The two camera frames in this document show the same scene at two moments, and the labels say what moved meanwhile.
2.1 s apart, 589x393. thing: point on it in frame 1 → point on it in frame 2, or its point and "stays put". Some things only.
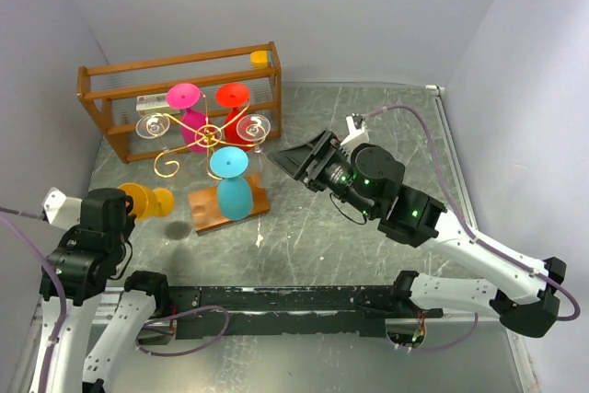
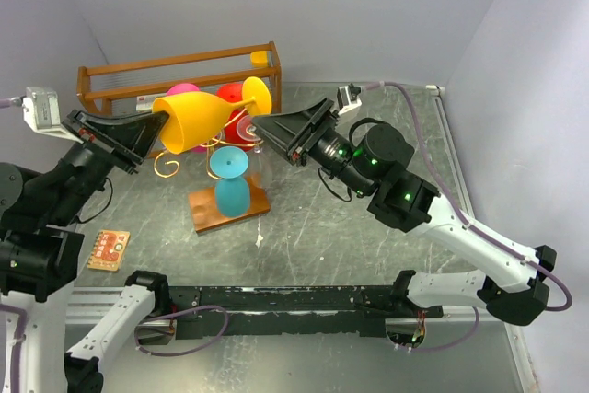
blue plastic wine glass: (234, 195) stays put
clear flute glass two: (254, 127) stays put
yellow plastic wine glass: (148, 202) → (195, 119)
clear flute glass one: (259, 171) stays put
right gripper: (306, 162) → (295, 132)
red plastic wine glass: (234, 96) stays put
